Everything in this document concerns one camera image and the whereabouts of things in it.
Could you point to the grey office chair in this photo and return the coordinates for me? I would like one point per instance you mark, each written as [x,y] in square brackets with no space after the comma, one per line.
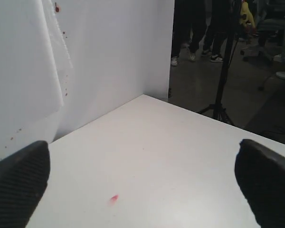
[266,28]

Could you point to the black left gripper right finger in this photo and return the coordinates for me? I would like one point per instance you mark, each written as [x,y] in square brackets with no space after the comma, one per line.
[260,174]

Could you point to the yellow rubber chicken toy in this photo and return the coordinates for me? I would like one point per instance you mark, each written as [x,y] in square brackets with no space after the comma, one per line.
[246,16]

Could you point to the black tripod stand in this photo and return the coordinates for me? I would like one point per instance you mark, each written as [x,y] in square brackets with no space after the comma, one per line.
[219,112]

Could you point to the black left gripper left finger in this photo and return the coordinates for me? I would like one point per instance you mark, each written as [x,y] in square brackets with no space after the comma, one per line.
[23,180]

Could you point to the person in dark trousers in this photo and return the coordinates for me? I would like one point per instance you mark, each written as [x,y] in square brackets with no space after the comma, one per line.
[188,15]

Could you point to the white paper sheet on wall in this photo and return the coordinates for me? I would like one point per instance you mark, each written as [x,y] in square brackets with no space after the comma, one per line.
[33,56]

